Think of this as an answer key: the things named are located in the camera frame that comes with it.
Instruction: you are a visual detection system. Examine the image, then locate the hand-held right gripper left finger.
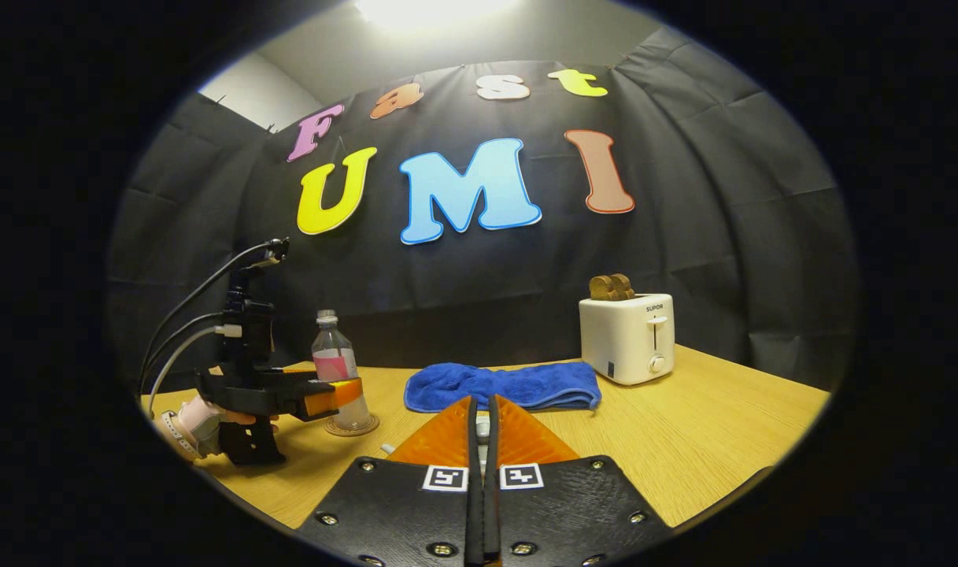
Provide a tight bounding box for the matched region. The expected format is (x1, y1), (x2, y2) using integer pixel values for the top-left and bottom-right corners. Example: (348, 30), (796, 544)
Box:
(295, 395), (484, 567)

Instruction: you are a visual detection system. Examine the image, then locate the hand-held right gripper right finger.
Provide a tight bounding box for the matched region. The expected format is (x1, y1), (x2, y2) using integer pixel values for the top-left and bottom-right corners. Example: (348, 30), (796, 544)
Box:
(483, 395), (675, 567)

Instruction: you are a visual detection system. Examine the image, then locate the clear plastic water bottle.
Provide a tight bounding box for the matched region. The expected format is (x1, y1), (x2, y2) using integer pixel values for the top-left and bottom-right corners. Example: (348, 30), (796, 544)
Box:
(312, 309), (372, 430)

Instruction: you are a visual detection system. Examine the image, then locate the round wooden coaster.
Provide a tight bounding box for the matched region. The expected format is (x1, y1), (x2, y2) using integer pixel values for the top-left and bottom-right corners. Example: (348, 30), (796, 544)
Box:
(325, 413), (381, 438)

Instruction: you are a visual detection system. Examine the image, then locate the blue folded towel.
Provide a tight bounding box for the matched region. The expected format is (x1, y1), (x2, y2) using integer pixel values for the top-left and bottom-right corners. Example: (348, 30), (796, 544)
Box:
(404, 361), (603, 413)

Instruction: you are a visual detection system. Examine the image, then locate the white toaster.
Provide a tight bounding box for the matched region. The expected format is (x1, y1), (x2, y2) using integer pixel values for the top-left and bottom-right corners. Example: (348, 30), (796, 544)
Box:
(579, 293), (676, 386)

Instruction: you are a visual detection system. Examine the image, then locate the ceiling light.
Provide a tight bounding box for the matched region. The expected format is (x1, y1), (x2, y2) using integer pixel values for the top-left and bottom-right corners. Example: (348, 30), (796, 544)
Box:
(357, 0), (519, 29)

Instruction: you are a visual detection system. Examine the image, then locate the grey cable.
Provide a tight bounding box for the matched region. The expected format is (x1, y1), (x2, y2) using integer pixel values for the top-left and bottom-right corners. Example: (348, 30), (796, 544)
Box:
(146, 324), (243, 418)

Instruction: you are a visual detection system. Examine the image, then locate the black cable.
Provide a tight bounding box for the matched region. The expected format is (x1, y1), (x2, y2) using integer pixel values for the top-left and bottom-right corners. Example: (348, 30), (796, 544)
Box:
(139, 239), (289, 387)
(142, 313), (229, 395)

